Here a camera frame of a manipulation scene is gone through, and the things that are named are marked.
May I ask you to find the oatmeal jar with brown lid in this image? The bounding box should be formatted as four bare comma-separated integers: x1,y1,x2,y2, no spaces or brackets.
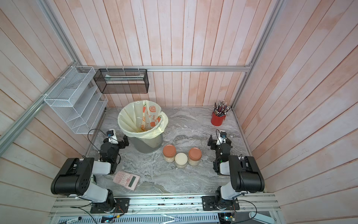
163,145,176,163

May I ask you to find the black wire mesh basket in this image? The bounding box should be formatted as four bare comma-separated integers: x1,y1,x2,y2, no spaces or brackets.
94,68,149,94

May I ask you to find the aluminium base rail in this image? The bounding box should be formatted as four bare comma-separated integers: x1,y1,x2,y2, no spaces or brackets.
49,193,281,217

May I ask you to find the horizontal aluminium frame bar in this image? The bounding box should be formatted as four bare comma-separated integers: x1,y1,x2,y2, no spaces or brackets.
77,65,251,72

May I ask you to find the oatmeal jar with cream lid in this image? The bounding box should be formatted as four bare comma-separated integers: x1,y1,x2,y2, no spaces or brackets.
175,153,188,169

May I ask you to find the white wire mesh shelf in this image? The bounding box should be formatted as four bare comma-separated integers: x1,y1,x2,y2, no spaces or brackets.
44,66,108,134

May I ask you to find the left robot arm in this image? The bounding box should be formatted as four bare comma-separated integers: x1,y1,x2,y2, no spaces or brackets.
50,136,130,214

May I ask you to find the pink calculator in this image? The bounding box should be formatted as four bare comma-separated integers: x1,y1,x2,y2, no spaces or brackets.
113,171,140,190

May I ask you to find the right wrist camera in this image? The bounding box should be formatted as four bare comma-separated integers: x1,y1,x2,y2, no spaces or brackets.
220,131,227,139

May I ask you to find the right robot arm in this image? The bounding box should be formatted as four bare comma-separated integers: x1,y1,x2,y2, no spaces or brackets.
201,132,265,211

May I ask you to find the brown jar lid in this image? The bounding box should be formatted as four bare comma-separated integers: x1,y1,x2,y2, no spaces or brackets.
188,147,202,161

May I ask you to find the red pencil cup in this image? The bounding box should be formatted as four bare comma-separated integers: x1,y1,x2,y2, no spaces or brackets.
211,113,226,127

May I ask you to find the bundle of pencils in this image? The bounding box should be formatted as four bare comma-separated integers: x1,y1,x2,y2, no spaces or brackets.
213,101,231,117

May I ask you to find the grey trash bin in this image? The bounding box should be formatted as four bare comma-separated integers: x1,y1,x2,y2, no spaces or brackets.
128,133,163,154

